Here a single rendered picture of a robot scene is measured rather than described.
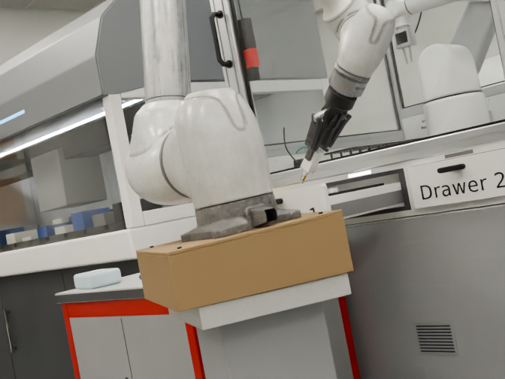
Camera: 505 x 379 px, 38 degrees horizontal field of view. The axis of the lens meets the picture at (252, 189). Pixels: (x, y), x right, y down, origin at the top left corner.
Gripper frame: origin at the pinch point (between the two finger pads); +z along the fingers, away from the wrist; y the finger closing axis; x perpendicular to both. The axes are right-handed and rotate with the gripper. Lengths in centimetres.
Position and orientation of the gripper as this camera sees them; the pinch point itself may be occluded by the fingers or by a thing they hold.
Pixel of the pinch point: (312, 159)
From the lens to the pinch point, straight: 186.9
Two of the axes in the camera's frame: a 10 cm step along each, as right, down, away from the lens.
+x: -6.0, -5.9, 5.4
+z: -3.4, 8.0, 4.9
